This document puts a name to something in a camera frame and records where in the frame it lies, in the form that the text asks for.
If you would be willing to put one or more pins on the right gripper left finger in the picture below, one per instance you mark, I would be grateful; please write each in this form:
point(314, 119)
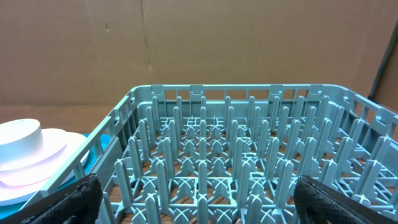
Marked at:
point(78, 203)

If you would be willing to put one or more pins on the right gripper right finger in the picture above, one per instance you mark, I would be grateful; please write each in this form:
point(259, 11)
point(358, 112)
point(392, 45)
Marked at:
point(316, 202)

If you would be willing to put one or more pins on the grey dishwasher rack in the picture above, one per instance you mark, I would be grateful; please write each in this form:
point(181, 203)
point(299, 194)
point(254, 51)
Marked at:
point(233, 153)

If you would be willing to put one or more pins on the pink bowl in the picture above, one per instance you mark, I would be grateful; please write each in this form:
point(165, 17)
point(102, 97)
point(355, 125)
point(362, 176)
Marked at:
point(25, 161)

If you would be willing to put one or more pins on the pink plate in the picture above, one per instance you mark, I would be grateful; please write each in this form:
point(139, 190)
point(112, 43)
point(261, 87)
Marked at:
point(18, 194)

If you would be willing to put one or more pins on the teal serving tray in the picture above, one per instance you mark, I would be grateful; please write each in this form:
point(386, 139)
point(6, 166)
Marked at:
point(88, 162)

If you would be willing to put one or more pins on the pale green cup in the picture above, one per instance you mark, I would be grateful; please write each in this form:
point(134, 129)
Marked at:
point(21, 140)

